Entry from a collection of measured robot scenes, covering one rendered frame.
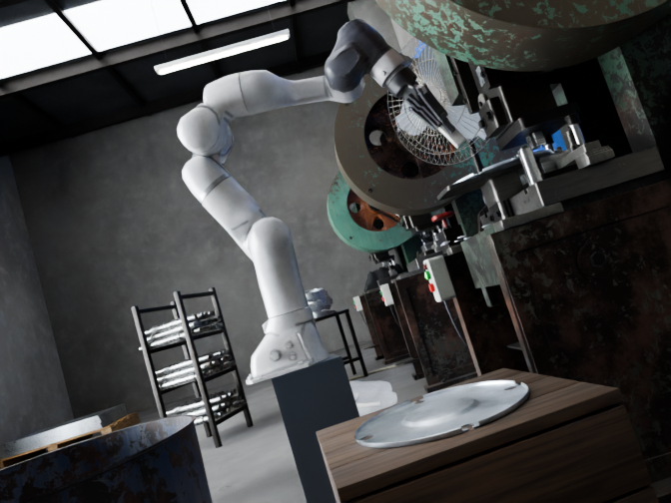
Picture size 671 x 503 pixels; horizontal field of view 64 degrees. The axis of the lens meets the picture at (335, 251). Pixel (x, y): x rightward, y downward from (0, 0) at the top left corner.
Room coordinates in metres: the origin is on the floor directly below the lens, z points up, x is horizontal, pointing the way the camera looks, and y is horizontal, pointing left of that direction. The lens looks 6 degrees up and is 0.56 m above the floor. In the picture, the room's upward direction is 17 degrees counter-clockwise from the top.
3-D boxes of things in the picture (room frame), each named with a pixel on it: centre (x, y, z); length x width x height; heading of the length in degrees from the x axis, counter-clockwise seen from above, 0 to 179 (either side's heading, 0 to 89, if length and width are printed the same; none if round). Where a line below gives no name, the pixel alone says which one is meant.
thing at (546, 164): (1.44, -0.61, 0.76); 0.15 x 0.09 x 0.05; 3
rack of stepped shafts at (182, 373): (3.47, 1.09, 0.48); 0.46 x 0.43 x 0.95; 73
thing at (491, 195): (1.44, -0.44, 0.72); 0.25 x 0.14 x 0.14; 93
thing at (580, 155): (1.27, -0.63, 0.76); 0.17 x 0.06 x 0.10; 3
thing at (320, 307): (4.43, 0.28, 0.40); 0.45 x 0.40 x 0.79; 15
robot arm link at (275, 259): (1.38, 0.16, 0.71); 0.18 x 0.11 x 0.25; 13
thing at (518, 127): (1.44, -0.62, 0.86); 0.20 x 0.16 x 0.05; 3
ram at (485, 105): (1.44, -0.58, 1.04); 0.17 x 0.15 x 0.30; 93
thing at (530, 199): (1.44, -0.62, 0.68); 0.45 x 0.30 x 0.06; 3
